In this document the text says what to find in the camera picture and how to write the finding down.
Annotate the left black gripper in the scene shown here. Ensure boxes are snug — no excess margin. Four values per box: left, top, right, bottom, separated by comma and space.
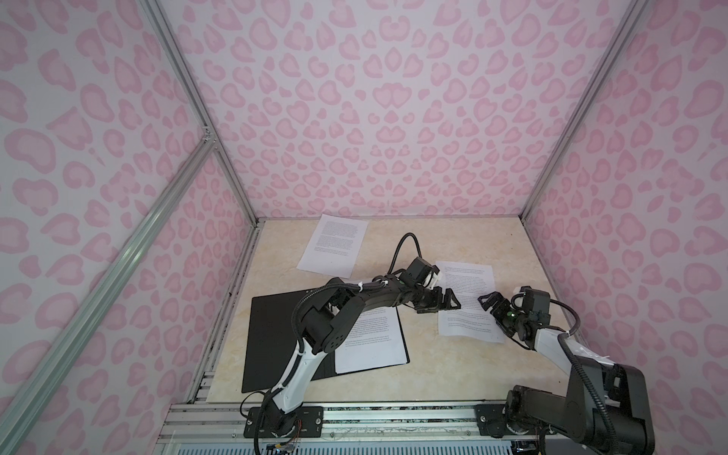
410, 285, 461, 313

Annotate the printed sheet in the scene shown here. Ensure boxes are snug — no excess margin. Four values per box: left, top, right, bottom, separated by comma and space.
436, 261, 505, 343
334, 307, 410, 375
297, 214, 369, 279

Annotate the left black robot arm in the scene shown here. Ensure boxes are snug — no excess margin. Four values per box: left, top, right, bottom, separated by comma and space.
243, 257, 462, 436

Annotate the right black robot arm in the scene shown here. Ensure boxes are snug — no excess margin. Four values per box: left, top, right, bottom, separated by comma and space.
475, 286, 656, 454

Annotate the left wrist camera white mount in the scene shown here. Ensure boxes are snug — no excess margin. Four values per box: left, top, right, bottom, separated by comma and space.
423, 265, 440, 290

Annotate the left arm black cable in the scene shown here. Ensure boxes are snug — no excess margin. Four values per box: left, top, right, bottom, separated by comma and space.
388, 231, 423, 277

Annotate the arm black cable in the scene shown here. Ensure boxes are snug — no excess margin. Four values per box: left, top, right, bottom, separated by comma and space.
388, 231, 423, 277
511, 292, 621, 455

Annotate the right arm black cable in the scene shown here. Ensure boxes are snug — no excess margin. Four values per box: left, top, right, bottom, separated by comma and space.
511, 292, 621, 455

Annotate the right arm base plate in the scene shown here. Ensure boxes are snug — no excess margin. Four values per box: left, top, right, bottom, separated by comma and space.
474, 403, 509, 439

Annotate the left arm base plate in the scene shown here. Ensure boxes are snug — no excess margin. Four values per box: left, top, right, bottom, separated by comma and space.
244, 405, 324, 439

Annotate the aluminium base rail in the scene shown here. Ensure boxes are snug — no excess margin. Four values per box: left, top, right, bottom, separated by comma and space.
153, 400, 589, 454

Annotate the aluminium frame right post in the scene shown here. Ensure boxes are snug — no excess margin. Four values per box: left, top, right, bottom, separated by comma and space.
519, 0, 652, 225

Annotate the aluminium frame post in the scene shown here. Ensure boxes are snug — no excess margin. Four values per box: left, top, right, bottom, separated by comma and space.
519, 0, 652, 225
138, 0, 259, 227

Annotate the aluminium frame left post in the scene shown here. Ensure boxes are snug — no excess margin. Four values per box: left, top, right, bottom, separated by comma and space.
138, 0, 259, 227

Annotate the aluminium frame diagonal bar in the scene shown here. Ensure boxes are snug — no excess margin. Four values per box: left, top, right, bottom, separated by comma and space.
1, 140, 214, 454

